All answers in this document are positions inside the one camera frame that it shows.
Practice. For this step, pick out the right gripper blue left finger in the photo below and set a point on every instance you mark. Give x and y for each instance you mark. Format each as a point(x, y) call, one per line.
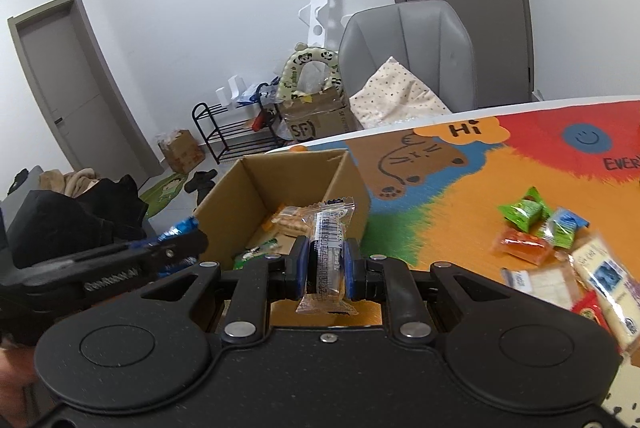
point(288, 274)

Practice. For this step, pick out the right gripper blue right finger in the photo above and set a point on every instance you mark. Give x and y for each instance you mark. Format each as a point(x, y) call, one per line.
point(364, 279)

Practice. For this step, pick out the clear snack bar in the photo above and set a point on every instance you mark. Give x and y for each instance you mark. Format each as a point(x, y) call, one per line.
point(325, 287)

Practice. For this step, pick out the blue green snack packet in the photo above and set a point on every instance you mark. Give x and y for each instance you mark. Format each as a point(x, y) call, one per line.
point(560, 229)

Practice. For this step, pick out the long white bread package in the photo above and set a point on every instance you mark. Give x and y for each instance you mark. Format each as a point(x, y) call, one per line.
point(599, 270)

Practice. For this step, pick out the person's left hand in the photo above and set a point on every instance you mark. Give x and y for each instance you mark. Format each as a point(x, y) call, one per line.
point(17, 372)

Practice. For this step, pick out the biscuit packet in box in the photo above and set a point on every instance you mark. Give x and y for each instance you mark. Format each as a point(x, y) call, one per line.
point(294, 221)

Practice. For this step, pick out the black clothing pile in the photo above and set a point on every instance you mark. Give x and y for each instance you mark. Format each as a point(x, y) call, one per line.
point(49, 225)

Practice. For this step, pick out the black boots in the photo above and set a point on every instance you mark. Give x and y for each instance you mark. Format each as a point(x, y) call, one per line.
point(201, 183)

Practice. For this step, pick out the green floor mat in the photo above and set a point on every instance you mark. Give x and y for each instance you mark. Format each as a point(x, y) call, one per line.
point(162, 193)

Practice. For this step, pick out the black shoe rack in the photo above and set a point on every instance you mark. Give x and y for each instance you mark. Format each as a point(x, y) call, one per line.
point(228, 133)

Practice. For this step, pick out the brown paper bag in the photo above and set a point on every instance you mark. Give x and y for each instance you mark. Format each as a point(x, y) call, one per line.
point(181, 151)

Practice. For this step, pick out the brown SF cardboard box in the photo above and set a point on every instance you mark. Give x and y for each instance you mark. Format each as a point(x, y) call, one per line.
point(317, 116)

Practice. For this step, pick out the orange snack packet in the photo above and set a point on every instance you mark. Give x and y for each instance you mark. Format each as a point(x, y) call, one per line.
point(523, 246)

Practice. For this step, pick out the green cube snack packet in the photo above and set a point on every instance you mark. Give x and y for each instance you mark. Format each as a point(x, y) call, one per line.
point(527, 211)

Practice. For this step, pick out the panda print neck pillow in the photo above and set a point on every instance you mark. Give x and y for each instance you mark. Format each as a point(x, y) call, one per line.
point(308, 71)

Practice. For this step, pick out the polka dot cushion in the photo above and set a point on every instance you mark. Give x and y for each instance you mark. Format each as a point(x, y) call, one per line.
point(394, 95)

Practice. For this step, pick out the white rice cake package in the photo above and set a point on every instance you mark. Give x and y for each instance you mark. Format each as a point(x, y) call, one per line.
point(555, 284)

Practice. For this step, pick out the red snack bar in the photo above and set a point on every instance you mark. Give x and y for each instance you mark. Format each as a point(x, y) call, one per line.
point(589, 307)

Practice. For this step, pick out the grey chair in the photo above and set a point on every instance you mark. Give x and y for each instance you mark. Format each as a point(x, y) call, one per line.
point(427, 37)

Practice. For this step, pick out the white perforated shelf bracket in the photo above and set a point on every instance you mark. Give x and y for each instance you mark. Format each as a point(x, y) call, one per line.
point(326, 22)

